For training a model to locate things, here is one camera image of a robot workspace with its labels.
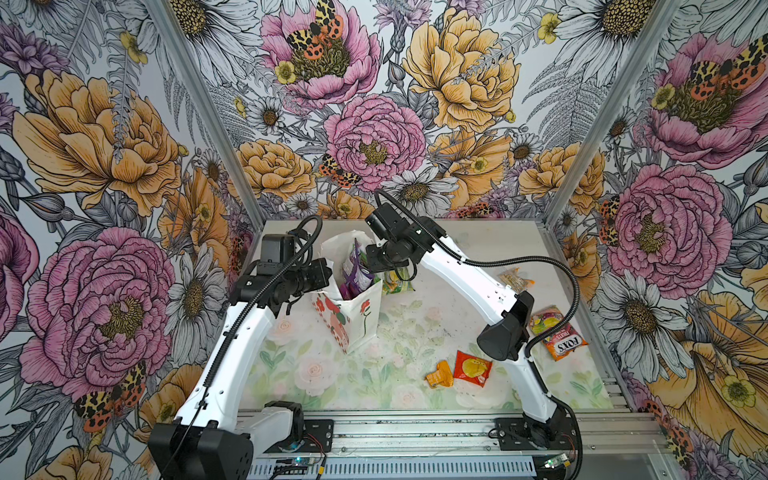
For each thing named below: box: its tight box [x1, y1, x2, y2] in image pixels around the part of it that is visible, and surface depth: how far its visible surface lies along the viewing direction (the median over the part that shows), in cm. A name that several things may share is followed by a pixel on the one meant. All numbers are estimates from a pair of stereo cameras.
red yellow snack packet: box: [453, 350, 493, 388], surface depth 85 cm
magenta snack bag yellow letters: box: [339, 282, 361, 300], surface depth 88 cm
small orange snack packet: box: [424, 360, 454, 388], surface depth 84 cm
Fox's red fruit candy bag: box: [530, 305, 589, 362], surface depth 89 cm
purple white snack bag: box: [342, 238, 374, 291], surface depth 86 cm
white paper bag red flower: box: [312, 231, 383, 354], surface depth 82 cm
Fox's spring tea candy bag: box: [382, 267, 415, 296], surface depth 101 cm
